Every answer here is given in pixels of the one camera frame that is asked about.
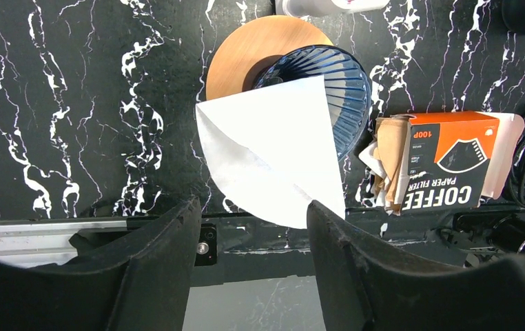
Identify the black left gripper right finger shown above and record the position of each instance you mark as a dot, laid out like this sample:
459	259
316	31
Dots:
364	283

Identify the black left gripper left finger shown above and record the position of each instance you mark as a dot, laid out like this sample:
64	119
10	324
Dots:
140	281

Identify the orange coffee filter package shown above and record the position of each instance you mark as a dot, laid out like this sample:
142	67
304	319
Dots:
440	161

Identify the white paper coffee filter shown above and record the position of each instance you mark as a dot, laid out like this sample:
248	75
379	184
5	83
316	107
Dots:
271	150

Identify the blue glass dripper cone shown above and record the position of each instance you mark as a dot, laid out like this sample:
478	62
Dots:
347	88

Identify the wooden ring dripper holder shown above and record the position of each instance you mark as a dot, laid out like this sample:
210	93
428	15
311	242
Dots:
253	47

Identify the white PVC pipe stand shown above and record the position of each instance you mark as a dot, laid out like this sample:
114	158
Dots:
322	8

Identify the aluminium frame rail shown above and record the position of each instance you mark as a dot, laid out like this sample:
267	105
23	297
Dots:
29	243

